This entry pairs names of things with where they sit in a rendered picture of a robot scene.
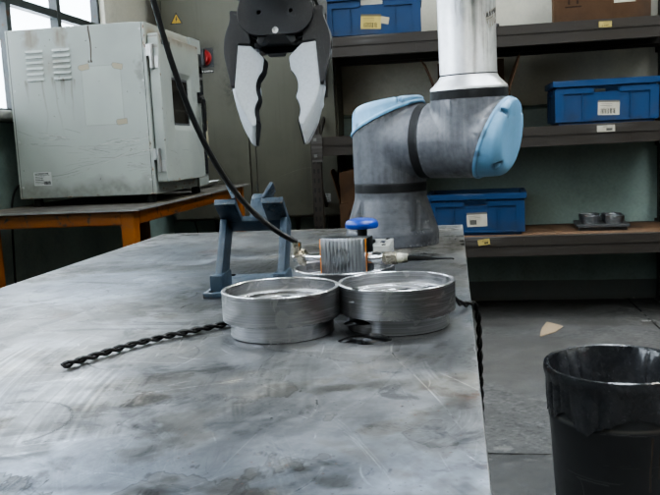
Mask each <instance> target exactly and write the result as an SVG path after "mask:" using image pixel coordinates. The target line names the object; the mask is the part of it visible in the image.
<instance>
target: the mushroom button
mask: <svg viewBox="0 0 660 495"><path fill-rule="evenodd" d="M345 226H346V229H349V230H357V235H358V236H367V229H374V228H377V227H378V221H377V220H376V219H374V218H364V217H363V218H353V219H350V220H348V221H347V222H346V224H345Z"/></svg>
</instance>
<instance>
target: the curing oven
mask: <svg viewBox="0 0 660 495"><path fill-rule="evenodd" d="M165 32H166V35H167V39H168V42H169V45H170V48H171V51H172V54H173V58H174V61H175V64H176V67H177V69H178V72H179V75H180V78H181V81H182V84H183V86H184V89H185V92H186V95H187V97H188V100H189V102H190V105H191V107H192V110H193V112H194V115H195V117H196V119H197V122H198V124H199V126H200V128H201V130H202V132H203V135H204V137H205V139H206V132H207V117H206V102H205V98H204V97H203V81H202V67H201V55H200V45H199V40H196V39H193V38H191V37H185V36H182V35H180V34H177V33H174V32H172V31H170V30H167V29H165ZM5 41H6V51H7V62H8V72H9V82H10V91H11V102H12V112H13V122H14V132H15V143H16V152H17V162H18V173H19V183H20V193H21V199H33V206H34V207H40V206H44V202H43V199H44V198H61V197H86V196H94V197H98V196H111V195H136V194H146V202H157V198H156V195H157V194H158V193H166V192H172V191H177V190H182V189H187V188H192V193H200V188H199V187H200V186H205V185H209V178H208V174H209V172H208V157H207V153H206V152H205V150H204V148H203V146H202V144H201V142H200V140H199V138H198V136H197V134H196V132H195V130H194V127H193V124H192V122H191V119H190V117H189V115H188V112H187V110H186V108H185V105H184V102H183V100H182V97H181V95H180V93H179V91H178V88H177V85H176V82H175V80H174V77H173V74H172V71H171V68H170V65H169V62H168V59H167V56H166V53H165V50H164V46H163V43H162V40H161V37H160V33H159V30H158V27H157V26H155V25H152V24H149V23H145V22H128V23H113V24H100V25H86V26H73V27H48V28H35V29H22V30H8V31H5Z"/></svg>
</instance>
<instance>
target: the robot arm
mask: <svg viewBox="0 0 660 495"><path fill-rule="evenodd" d="M238 1H239V5H238V10H237V12H236V11H230V13H229V14H230V21H229V25H228V27H227V30H226V33H225V38H224V57H225V62H226V66H227V71H228V75H229V79H230V84H231V87H232V89H233V93H234V97H235V101H236V105H237V108H238V112H239V115H240V118H241V121H242V124H243V127H244V129H245V131H246V133H247V136H248V138H249V139H250V141H251V143H252V144H253V145H255V146H259V140H260V132H261V124H260V117H259V110H260V107H261V104H262V97H261V83H262V81H263V80H264V79H265V77H266V75H267V69H268V62H267V60H266V59H265V58H264V57H263V56H265V55H268V56H269V57H285V56H286V55H287V53H292V54H291V55H290V58H289V61H290V66H291V70H292V72H293V74H294V75H295V76H296V77H297V81H298V85H299V86H298V91H297V101H298V103H299V105H300V115H299V119H298V121H299V126H300V130H301V134H302V141H303V144H309V143H310V141H311V139H312V137H313V135H314V133H315V131H316V129H317V126H318V123H319V120H320V116H321V111H322V108H323V107H324V95H325V90H326V82H325V78H326V74H327V70H328V66H329V62H330V59H331V55H332V48H333V42H332V35H331V31H330V29H329V26H328V25H327V1H326V0H238ZM436 1H437V26H438V50H439V75H440V78H439V80H438V82H437V83H436V84H435V85H434V86H433V87H432V88H431V89H430V103H425V100H424V99H423V96H421V95H417V94H415V95H403V96H398V97H390V98H385V99H380V100H375V101H371V102H368V103H365V104H362V105H360V106H359V107H358V108H357V109H356V110H355V111H354V113H353V131H352V132H351V138H352V139H353V156H354V178H355V202H354V205H353V209H352V213H351V216H350V219H353V218H363V217H364V218H374V219H376V220H377V221H378V227H377V228H374V229H367V235H368V236H372V238H374V239H386V238H390V239H394V249H400V248H421V247H427V246H432V245H436V244H438V243H439V228H438V225H437V223H436V220H435V217H434V214H433V211H432V209H431V206H430V203H429V200H428V197H427V189H426V179H427V178H431V179H432V178H476V179H481V178H483V177H494V176H501V175H504V174H505V173H507V172H508V171H509V170H510V169H511V168H512V166H513V165H514V163H515V161H516V159H517V156H518V154H519V150H520V146H521V142H522V136H523V113H522V106H521V103H520V102H519V100H518V99H517V98H515V97H513V96H509V87H508V84H507V83H505V82H504V81H503V80H502V79H501V78H500V77H499V76H498V71H497V37H496V3H495V0H436Z"/></svg>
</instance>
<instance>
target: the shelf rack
mask: <svg viewBox="0 0 660 495"><path fill-rule="evenodd" d="M496 37H497V57H513V56H518V55H519V53H521V55H520V56H527V55H543V54H558V53H573V52H587V51H602V50H616V49H631V48H644V47H655V53H658V76H660V0H658V15H656V16H642V17H627V18H614V19H599V20H585V21H570V22H557V23H542V24H527V25H513V26H498V27H496ZM332 42H333V48H332V55H331V58H338V64H339V67H349V66H365V65H383V64H400V63H416V62H420V61H419V60H422V62H433V61H439V50H438V30H429V31H414V32H400V33H385V34H371V35H357V36H342V37H332ZM324 124H325V117H322V121H321V124H320V120H319V123H318V126H317V129H316V131H315V133H314V135H313V137H312V139H311V141H310V155H311V175H312V194H313V214H314V229H325V211H324V204H325V207H328V204H327V199H326V195H325V192H324V188H323V171H322V162H323V156H332V155H353V139H352V138H351V136H344V137H322V131H323V127H324ZM638 141H655V144H657V218H654V221H633V222H628V223H630V224H631V225H630V226H629V227H628V229H627V230H589V231H579V230H578V227H576V225H575V224H574V223H570V224H537V225H525V232H522V233H521V234H519V235H476V236H465V246H466V255H467V257H494V256H533V255H569V254H604V253H638V252H657V282H656V299H655V300H657V301H658V302H659V303H660V82H659V118H657V119H655V121H644V122H624V123H605V124H584V125H565V126H545V127H524V128H522V142H521V146H520V147H535V146H555V145H576V144H596V143H617V142H638Z"/></svg>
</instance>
